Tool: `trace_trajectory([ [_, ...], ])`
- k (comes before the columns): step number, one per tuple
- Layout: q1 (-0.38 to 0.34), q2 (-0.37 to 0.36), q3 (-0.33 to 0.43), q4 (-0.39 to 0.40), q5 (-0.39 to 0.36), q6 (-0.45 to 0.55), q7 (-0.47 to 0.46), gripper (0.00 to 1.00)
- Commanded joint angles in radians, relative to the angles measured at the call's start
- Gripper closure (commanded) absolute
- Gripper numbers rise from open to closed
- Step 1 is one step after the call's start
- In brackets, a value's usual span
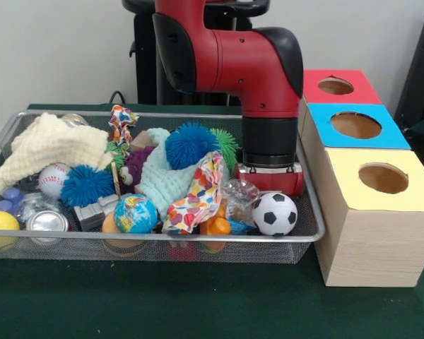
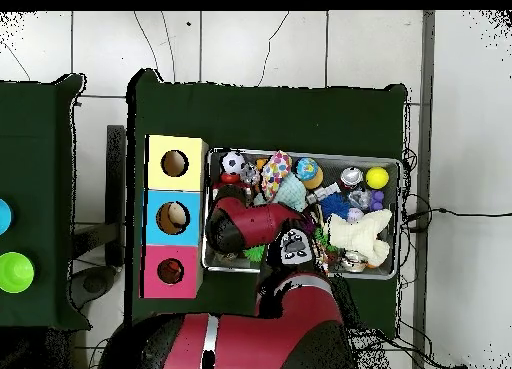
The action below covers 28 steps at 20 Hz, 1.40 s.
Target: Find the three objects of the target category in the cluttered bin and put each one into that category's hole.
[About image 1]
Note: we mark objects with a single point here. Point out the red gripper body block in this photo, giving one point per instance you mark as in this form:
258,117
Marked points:
268,181

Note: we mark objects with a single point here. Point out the large multicoloured patterned cloth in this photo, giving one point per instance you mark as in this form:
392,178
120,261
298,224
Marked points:
198,197

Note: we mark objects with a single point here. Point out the blue spiky toy with eyes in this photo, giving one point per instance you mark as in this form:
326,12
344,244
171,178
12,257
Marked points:
191,146

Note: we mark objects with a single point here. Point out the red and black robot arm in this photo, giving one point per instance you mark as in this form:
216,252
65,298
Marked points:
240,63

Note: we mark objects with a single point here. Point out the wooden box with three holes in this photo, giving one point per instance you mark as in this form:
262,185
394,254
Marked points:
374,247

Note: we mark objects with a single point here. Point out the black and white soccer ball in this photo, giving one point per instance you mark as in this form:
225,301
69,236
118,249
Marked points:
275,213

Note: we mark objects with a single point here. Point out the green spiky ball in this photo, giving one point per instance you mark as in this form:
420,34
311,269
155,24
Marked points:
228,144

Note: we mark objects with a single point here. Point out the mint green waffle cloth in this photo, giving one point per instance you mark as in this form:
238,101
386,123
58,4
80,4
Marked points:
162,176

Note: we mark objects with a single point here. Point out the globe print ball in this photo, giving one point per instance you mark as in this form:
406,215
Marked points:
135,213

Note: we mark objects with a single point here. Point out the dark green table cloth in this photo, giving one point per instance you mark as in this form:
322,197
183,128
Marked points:
198,300

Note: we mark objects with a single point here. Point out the small knotted multicoloured cloth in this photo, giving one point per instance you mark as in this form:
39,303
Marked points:
122,123

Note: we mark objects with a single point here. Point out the blue spiky ball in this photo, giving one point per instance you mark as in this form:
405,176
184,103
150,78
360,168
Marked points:
86,187

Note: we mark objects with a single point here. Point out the cream waffle cloth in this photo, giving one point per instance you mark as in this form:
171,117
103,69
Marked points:
56,141

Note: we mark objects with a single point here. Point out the white baseball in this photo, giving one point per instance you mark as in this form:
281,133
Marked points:
51,180

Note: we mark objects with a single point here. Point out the red soda can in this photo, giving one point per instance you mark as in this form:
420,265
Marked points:
46,221

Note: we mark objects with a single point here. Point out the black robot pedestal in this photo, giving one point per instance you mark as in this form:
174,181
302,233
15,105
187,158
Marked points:
145,77

